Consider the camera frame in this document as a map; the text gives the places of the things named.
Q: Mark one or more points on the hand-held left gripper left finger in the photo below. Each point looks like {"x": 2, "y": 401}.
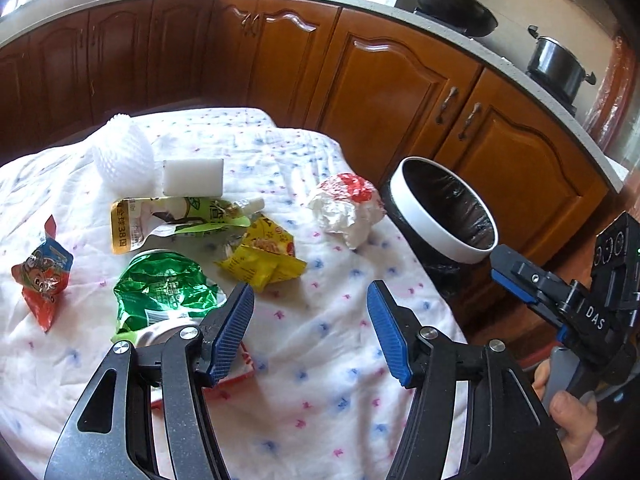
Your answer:
{"x": 232, "y": 330}

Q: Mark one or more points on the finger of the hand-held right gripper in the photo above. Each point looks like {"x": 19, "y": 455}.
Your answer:
{"x": 515, "y": 262}
{"x": 542, "y": 307}

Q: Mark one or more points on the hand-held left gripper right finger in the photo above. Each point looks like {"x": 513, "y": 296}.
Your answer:
{"x": 387, "y": 330}

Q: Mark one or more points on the white milk carton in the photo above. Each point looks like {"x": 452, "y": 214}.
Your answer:
{"x": 160, "y": 334}

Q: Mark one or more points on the yellow snack wrapper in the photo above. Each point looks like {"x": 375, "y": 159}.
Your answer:
{"x": 260, "y": 260}

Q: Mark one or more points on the green packet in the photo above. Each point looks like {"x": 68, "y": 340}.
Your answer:
{"x": 160, "y": 285}

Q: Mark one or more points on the white rimmed trash bin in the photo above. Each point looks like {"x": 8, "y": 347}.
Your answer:
{"x": 430, "y": 230}

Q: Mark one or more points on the white red plastic bag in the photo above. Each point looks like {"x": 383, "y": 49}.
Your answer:
{"x": 345, "y": 205}

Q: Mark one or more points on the green spout pouch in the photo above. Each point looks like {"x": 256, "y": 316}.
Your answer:
{"x": 150, "y": 220}

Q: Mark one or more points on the white sponge block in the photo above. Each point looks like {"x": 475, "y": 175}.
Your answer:
{"x": 192, "y": 177}

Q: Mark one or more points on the red snack packet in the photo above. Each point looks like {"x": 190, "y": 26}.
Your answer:
{"x": 45, "y": 275}

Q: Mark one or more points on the white foam fruit net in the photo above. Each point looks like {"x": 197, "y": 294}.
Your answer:
{"x": 122, "y": 160}

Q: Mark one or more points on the person's right forearm pink sleeve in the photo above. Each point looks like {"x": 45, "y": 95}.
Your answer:
{"x": 592, "y": 460}

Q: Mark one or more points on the white trash bin black liner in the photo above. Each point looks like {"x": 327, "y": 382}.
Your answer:
{"x": 450, "y": 205}

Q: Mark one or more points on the person's right hand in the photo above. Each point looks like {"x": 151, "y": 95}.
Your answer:
{"x": 575, "y": 415}

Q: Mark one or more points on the white dotted tablecloth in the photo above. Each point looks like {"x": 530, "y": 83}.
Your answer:
{"x": 325, "y": 385}

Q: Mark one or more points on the black gas stove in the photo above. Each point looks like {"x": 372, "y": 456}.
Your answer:
{"x": 562, "y": 99}

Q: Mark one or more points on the reddish plastic sheet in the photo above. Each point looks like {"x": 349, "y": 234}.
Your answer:
{"x": 617, "y": 95}

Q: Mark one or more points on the black cooking pot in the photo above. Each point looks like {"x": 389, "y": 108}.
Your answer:
{"x": 555, "y": 65}

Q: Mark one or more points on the wooden kitchen cabinets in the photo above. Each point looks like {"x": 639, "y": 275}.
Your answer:
{"x": 390, "y": 80}

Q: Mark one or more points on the grey stone countertop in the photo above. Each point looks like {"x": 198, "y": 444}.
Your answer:
{"x": 350, "y": 2}

